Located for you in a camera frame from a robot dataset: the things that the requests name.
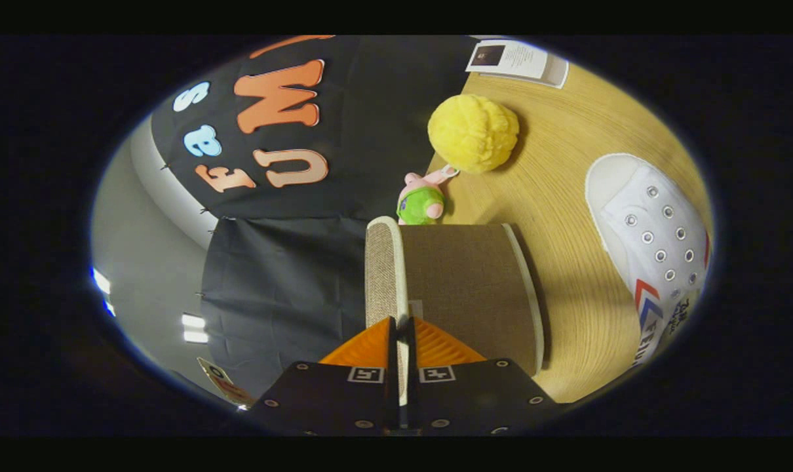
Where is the brown fabric storage box lid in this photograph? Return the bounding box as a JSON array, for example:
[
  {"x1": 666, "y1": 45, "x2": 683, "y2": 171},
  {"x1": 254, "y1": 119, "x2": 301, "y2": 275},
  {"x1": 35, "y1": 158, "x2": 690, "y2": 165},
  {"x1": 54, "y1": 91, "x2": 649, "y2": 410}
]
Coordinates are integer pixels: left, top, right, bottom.
[{"x1": 364, "y1": 216, "x2": 412, "y2": 407}]

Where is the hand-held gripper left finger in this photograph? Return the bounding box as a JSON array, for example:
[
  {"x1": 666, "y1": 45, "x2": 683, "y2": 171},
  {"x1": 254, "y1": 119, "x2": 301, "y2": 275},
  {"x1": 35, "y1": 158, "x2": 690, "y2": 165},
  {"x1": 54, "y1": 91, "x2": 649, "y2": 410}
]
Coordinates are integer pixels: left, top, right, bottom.
[{"x1": 248, "y1": 316, "x2": 398, "y2": 437}]

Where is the white book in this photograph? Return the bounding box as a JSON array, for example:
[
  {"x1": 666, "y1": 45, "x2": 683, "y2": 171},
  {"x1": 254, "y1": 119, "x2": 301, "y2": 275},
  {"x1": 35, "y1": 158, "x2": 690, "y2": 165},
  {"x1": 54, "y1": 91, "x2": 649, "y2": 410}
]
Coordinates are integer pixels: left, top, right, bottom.
[{"x1": 465, "y1": 39, "x2": 570, "y2": 90}]

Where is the yellow plush toy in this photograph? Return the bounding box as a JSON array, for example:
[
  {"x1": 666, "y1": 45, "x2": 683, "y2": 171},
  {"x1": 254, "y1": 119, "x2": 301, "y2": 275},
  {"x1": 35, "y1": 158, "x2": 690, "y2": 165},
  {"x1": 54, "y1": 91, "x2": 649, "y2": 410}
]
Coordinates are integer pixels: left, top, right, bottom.
[{"x1": 427, "y1": 94, "x2": 521, "y2": 175}]

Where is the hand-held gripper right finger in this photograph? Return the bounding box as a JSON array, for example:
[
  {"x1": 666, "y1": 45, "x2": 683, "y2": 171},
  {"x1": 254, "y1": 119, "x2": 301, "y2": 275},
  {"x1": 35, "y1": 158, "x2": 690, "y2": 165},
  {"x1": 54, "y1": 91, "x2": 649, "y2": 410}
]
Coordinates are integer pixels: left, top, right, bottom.
[{"x1": 406, "y1": 316, "x2": 562, "y2": 437}]

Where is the white and red card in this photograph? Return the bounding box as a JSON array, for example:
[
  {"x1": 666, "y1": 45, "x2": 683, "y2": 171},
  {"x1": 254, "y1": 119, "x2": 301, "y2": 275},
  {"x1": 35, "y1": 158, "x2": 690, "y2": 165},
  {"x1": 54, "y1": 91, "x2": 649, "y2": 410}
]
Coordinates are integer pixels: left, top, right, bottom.
[{"x1": 197, "y1": 357, "x2": 257, "y2": 409}]

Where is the brown fabric storage box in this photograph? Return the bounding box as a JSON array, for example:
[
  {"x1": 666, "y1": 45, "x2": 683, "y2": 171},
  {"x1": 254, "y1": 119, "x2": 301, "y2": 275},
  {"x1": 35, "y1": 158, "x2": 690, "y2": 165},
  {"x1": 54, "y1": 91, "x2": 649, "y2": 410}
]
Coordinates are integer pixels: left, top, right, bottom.
[{"x1": 400, "y1": 223, "x2": 547, "y2": 379}]

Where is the white canvas shoe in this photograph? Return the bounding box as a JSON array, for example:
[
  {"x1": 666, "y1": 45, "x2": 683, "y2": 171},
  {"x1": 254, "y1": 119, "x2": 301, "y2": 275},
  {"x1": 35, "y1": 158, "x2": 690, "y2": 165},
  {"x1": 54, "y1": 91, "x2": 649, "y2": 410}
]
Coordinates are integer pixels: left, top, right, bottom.
[{"x1": 585, "y1": 153, "x2": 712, "y2": 368}]

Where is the pink and green plush toy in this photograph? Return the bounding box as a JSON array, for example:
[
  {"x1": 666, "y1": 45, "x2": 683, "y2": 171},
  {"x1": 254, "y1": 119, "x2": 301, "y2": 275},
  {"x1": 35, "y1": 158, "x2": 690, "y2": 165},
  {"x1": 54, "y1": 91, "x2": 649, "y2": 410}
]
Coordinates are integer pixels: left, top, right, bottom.
[{"x1": 396, "y1": 165, "x2": 460, "y2": 226}]

